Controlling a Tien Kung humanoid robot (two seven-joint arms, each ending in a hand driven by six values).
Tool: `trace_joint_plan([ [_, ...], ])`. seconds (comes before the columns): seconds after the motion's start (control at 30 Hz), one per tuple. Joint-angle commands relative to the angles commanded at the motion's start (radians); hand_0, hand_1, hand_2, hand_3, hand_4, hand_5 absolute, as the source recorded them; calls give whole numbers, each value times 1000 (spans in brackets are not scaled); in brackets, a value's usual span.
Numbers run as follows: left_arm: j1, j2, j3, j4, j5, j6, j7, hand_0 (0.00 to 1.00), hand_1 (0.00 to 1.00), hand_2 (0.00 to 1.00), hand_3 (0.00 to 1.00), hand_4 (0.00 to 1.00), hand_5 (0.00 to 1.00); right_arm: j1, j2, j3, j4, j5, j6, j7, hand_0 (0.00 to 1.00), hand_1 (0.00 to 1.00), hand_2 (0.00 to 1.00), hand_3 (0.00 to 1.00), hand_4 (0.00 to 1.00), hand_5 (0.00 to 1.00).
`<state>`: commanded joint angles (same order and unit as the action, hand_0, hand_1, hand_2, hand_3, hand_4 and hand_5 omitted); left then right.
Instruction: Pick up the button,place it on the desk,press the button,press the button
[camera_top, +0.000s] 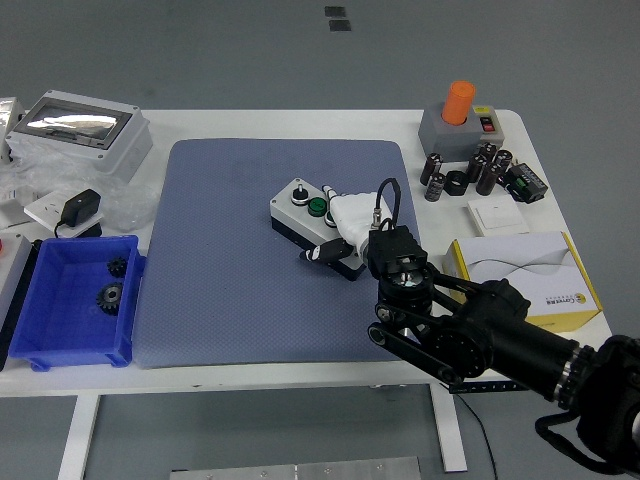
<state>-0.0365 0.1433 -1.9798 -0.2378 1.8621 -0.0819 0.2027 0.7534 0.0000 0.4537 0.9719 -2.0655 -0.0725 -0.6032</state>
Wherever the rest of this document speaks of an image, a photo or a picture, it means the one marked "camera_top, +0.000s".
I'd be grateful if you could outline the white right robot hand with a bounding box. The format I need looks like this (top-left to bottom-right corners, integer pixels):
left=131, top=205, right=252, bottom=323
left=298, top=183, right=382, bottom=264

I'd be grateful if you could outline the grey four-button control box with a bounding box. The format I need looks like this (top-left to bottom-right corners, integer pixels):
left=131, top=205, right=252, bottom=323
left=269, top=177, right=369, bottom=282

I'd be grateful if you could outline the grey-blue table mat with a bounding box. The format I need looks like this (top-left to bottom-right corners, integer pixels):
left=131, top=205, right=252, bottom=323
left=132, top=138, right=430, bottom=370

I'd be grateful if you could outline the orange cylinder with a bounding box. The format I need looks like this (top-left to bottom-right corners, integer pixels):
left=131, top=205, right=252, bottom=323
left=440, top=80, right=477, bottom=127

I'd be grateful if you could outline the black module with green terminal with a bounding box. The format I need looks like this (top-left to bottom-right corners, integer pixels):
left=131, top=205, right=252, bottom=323
left=503, top=160, right=549, bottom=205

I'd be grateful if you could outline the white and yellow carton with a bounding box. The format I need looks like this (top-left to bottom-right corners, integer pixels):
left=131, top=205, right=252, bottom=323
left=442, top=230, right=604, bottom=334

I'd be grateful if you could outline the black table control panel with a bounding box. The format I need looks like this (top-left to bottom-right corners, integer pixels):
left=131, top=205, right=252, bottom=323
left=448, top=381, right=529, bottom=395

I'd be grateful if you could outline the clear plastic bag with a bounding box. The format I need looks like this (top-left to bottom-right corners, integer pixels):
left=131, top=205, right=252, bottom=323
left=0, top=144, right=161, bottom=231

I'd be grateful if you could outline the white table leg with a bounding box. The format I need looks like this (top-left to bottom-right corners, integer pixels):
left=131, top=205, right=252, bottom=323
left=428, top=384, right=469, bottom=474
left=57, top=394, right=101, bottom=480

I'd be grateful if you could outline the large black gear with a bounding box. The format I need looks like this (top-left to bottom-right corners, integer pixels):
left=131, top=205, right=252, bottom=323
left=95, top=281, right=125, bottom=316

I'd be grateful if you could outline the grey metal plate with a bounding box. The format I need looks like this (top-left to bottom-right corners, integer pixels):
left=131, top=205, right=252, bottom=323
left=169, top=455, right=422, bottom=480

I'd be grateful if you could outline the black power adapter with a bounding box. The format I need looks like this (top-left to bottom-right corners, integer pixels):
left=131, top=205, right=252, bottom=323
left=52, top=188, right=103, bottom=239

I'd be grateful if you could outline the blue plastic bin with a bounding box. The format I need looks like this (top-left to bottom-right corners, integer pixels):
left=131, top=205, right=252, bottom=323
left=7, top=234, right=147, bottom=372

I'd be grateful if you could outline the black ring nut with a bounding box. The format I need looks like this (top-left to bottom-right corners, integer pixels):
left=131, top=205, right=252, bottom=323
left=444, top=170, right=470, bottom=197

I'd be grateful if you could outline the grey switch box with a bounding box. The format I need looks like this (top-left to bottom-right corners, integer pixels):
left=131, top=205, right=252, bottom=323
left=417, top=102, right=506, bottom=164

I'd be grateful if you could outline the white wall switch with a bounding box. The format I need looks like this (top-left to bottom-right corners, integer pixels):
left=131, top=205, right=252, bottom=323
left=467, top=194, right=530, bottom=237

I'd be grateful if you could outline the grey enclosure with clear window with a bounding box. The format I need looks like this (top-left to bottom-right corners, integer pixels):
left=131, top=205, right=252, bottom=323
left=4, top=89, right=154, bottom=185

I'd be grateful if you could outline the thin black cable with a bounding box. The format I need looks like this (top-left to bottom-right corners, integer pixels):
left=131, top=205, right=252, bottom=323
left=457, top=392, right=499, bottom=480

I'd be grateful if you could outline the white wall socket plate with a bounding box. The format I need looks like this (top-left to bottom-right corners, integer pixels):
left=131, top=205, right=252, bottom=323
left=23, top=189, right=106, bottom=236

